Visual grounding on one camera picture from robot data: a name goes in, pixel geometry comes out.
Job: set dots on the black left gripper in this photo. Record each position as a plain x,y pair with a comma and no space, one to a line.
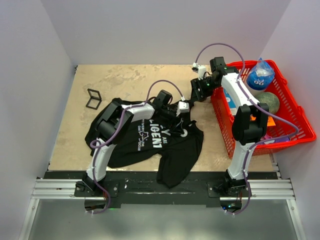
178,129

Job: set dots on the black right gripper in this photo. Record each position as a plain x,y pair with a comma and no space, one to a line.
196,95

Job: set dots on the black printed t-shirt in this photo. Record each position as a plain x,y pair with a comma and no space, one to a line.
146,138

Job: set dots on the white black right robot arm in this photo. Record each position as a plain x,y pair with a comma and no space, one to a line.
249,124

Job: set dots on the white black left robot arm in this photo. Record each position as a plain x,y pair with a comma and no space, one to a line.
114,122

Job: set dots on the blue white box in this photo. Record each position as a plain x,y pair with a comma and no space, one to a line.
231,105

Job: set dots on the green melon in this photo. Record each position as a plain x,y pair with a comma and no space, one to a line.
271,100

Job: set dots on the orange card packet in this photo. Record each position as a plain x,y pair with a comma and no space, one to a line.
270,121

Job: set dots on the red plastic basket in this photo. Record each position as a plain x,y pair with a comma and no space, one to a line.
288,110

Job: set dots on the purple tube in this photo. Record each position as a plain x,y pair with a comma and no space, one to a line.
271,140

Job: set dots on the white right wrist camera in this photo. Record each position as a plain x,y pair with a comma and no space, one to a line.
199,69

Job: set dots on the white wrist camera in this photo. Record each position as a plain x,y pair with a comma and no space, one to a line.
199,69
182,106

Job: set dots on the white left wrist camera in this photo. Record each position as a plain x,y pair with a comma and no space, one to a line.
182,106

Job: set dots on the black mounting base plate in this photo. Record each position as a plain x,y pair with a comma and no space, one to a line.
141,187

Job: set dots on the black square frame stand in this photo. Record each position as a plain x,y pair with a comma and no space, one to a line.
94,97

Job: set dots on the aluminium rail frame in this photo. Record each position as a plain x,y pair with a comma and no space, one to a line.
265,186

